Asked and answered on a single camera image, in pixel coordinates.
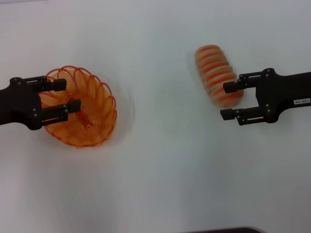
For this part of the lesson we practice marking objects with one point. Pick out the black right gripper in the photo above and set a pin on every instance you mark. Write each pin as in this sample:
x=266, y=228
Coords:
x=279, y=94

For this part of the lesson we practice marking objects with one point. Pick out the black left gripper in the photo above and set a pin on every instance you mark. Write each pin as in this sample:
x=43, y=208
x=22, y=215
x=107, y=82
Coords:
x=17, y=104

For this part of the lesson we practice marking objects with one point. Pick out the orange striped bread loaf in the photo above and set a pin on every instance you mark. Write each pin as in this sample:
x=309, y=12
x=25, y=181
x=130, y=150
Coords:
x=213, y=65

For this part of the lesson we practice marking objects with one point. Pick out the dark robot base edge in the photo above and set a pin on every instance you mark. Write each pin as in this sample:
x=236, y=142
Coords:
x=226, y=230

